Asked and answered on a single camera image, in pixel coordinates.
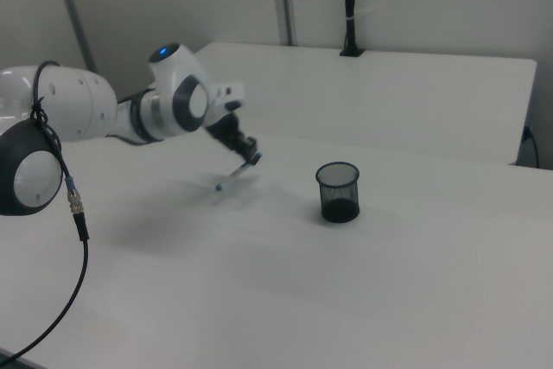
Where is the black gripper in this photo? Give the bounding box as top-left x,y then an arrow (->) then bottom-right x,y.
206,111 -> 260,166

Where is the blue and white marker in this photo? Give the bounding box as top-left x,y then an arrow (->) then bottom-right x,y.
214,151 -> 264,193

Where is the black mesh pen cup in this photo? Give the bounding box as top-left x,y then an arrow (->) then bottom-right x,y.
315,161 -> 361,225

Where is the white back table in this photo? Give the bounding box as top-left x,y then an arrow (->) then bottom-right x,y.
189,41 -> 538,166

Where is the black pole with clamp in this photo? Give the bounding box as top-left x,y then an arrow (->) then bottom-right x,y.
339,0 -> 366,59

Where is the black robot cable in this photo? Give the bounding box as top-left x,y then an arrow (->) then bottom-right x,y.
0,60 -> 92,362

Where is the grey slim partition post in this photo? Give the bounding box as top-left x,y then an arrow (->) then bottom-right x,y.
48,0 -> 99,73

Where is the black cable with plug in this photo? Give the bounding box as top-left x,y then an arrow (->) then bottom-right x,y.
522,125 -> 541,169

